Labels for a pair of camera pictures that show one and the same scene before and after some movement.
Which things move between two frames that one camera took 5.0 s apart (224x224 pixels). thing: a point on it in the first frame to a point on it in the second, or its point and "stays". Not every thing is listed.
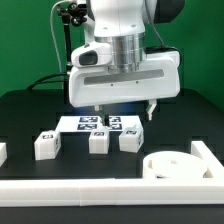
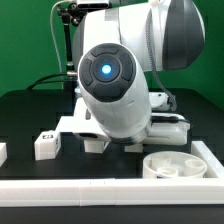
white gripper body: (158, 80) to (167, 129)
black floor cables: (41, 80) stays
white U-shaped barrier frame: (119, 191) stays
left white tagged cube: (47, 145) stays
